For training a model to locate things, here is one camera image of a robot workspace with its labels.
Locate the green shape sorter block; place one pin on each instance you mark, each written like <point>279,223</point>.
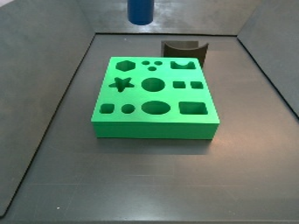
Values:
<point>155,98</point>

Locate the blue oval cylinder peg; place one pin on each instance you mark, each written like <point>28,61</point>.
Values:
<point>140,11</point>

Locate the dark curved holder block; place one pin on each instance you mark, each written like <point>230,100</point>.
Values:
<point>184,49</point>

